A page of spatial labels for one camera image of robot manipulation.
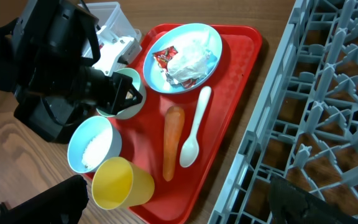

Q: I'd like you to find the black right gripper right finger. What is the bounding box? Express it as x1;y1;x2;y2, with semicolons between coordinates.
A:
268;177;358;224

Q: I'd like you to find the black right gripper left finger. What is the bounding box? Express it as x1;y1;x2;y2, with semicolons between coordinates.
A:
0;175;89;224

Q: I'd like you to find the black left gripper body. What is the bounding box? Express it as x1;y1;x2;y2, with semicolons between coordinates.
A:
12;0;142;143

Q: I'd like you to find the light blue bowl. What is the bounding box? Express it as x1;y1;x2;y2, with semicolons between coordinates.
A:
67;116;122;174

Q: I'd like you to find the red snack wrapper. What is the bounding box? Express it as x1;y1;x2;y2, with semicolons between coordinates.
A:
152;46;196;89

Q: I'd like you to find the white tissue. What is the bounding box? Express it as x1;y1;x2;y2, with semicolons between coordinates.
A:
165;29;217;85

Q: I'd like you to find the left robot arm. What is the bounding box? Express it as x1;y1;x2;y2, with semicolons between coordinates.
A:
0;1;143;144

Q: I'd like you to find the grey-blue dishwasher rack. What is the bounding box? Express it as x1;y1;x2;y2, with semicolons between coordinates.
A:
209;0;358;223

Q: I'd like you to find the yellow plastic cup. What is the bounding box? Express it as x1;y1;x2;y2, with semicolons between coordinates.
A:
91;157;155;210

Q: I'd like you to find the clear plastic bin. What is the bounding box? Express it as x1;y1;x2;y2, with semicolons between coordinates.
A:
78;1;142;64

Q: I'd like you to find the mint green bowl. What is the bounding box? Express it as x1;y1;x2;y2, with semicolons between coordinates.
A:
96;68;147;119

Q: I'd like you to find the white plastic spoon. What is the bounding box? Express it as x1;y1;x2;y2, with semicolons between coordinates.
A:
180;86;212;168

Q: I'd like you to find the red plastic tray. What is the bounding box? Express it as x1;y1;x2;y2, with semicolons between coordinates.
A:
84;23;264;224

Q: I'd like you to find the light blue plate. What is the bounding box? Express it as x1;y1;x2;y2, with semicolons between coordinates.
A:
143;23;223;94

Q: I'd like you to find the orange carrot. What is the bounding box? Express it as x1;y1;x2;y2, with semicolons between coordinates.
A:
163;106;185;182

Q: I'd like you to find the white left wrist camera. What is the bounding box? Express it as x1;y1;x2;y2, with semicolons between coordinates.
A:
92;26;142;77

